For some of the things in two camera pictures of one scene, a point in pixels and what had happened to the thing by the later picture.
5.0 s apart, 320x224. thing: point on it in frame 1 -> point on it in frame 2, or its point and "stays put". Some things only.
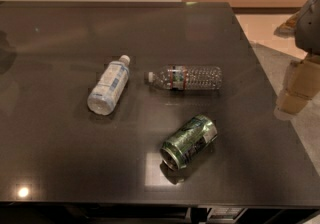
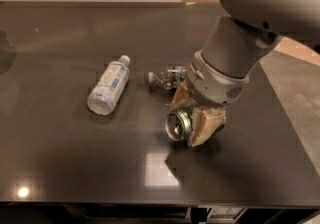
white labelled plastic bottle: [109, 86] stays put
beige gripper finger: [303, 84] -> [205, 122]
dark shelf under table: [90, 213] stays put
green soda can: [189, 146] -> [178, 125]
